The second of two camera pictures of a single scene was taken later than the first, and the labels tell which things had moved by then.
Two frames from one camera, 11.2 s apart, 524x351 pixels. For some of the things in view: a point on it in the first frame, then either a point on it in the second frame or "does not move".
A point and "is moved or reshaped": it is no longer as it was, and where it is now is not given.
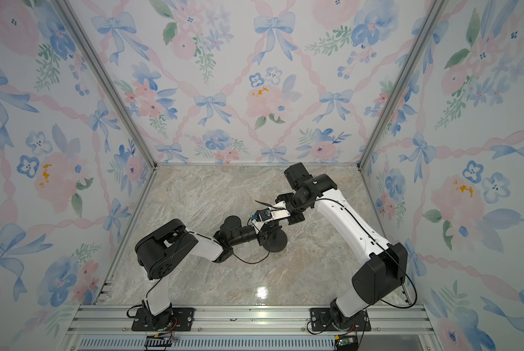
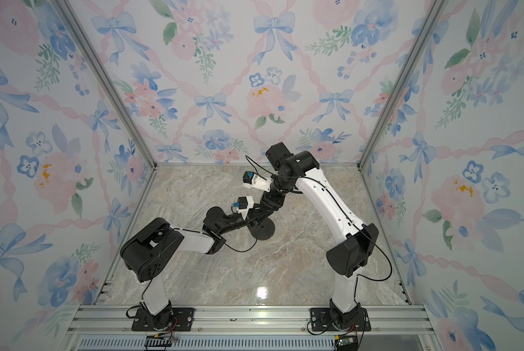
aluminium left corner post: [63, 6] does not move
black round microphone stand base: [276, 241] is moved or reshaped
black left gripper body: [260, 237] -> [249, 221]
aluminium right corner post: [436, 12] does not move
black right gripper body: [296, 215] -> [271, 198]
